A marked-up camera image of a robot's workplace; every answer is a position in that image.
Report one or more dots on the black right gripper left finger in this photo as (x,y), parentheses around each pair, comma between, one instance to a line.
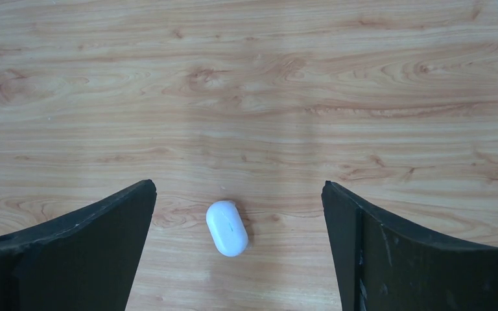
(83,260)

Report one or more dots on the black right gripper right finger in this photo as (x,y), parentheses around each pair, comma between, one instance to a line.
(385,262)

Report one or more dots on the white earbud charging case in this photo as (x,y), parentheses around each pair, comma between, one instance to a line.
(226,228)

